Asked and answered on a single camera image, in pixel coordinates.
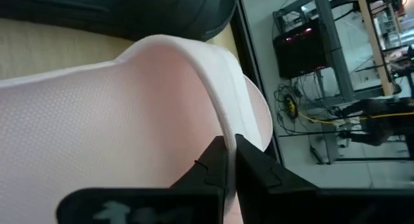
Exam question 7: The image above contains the yellow hanging cable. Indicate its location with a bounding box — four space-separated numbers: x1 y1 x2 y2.
297 110 414 126

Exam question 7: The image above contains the wooden shelf with black frame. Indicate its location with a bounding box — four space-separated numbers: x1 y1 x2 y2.
0 17 242 82

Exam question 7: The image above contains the pink slide sandal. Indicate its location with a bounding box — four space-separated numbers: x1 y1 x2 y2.
0 34 274 224

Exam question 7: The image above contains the black aluminium rig frame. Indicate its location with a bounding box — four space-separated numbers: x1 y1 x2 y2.
230 0 286 167

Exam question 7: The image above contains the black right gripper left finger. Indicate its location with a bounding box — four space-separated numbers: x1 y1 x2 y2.
56 135 228 224

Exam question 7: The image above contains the black cable tangle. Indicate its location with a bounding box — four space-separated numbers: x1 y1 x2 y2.
273 82 325 166

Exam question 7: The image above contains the black background equipment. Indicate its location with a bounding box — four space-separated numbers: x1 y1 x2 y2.
338 98 414 148

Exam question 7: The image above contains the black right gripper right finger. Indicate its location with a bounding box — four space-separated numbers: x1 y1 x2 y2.
235 134 414 224

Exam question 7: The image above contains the wooden desk edge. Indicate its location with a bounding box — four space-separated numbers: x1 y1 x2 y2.
356 0 395 96

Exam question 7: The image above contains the grey metal desk beam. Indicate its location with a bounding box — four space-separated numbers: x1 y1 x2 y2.
314 0 356 102

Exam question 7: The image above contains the black computer case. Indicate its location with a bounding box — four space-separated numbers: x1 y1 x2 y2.
272 18 328 80

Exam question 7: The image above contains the black slide sandal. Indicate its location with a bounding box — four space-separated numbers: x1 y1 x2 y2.
0 0 239 43

